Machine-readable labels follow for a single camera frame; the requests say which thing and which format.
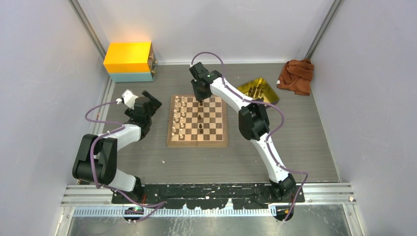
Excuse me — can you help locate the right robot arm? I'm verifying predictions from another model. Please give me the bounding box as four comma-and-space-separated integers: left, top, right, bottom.
189, 62, 296, 202

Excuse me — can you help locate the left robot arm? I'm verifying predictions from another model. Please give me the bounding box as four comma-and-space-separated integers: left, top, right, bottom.
72, 89, 162, 203

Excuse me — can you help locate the wooden chess board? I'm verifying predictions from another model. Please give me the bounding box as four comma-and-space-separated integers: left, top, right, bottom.
167, 94, 228, 147

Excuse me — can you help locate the teal drawer box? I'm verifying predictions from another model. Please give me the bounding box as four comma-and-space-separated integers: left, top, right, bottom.
105, 63, 157, 83

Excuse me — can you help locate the yellow tin tray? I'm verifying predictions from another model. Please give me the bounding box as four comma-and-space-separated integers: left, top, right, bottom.
237, 77, 280, 105

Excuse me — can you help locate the yellow drawer box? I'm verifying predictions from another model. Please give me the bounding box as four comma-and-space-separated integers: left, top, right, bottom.
103, 41, 156, 73

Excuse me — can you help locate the brown cloth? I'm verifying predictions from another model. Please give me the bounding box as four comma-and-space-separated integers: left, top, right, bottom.
277, 59, 314, 96

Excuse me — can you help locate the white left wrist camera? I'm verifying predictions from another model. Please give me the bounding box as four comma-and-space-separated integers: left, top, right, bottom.
122, 89, 138, 110

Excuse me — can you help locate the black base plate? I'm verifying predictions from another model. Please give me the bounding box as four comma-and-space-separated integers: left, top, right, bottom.
112, 183, 305, 210

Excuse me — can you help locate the aluminium frame rail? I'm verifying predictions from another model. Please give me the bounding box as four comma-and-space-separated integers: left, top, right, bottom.
61, 182, 357, 221

